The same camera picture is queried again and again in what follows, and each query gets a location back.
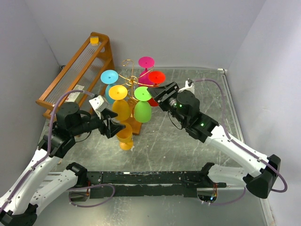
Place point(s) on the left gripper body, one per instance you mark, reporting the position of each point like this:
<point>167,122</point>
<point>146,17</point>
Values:
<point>103,127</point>

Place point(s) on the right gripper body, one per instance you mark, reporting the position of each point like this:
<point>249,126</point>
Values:
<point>167,101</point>

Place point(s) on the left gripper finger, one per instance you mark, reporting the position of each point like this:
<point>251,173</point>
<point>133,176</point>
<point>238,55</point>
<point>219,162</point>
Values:
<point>114,128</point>
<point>109,114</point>

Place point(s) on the orange wine glass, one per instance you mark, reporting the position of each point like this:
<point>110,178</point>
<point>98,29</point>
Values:
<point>125,137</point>
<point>120,106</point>

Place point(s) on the red wine glass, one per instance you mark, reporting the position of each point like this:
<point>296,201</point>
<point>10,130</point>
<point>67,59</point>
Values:
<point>157,77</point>

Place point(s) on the orange wine glass front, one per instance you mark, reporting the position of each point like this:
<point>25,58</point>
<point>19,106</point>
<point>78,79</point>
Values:
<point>120,106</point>

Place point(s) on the green wine glass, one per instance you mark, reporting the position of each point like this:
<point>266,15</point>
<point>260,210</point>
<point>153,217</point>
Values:
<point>142,110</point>

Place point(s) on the pink wine glass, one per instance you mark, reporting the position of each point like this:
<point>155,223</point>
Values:
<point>147,63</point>

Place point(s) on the blue wine glass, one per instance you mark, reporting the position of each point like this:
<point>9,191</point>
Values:
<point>109,77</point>

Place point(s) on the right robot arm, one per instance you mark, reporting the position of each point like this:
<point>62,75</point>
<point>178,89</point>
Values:
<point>261,170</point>

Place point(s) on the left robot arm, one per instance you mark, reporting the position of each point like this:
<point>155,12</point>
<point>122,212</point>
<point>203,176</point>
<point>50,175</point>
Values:
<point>25,200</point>

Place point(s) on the wooden rack shelf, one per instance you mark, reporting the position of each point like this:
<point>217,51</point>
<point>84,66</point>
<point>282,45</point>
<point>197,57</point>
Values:
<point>84,69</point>

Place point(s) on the small card box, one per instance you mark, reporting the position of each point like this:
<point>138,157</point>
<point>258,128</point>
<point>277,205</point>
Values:
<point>74,97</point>

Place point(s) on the yellow block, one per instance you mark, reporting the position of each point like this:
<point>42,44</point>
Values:
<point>94,40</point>

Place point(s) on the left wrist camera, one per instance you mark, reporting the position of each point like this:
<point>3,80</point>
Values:
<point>98,103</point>

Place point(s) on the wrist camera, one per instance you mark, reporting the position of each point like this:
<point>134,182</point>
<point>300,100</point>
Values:
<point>189,86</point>
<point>98,103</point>

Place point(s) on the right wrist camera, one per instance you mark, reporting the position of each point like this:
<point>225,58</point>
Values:
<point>189,86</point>

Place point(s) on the gold wire glass rack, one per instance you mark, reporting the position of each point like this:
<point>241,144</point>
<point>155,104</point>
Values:
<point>132,83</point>

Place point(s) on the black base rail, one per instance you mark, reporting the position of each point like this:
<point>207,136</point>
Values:
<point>148,183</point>

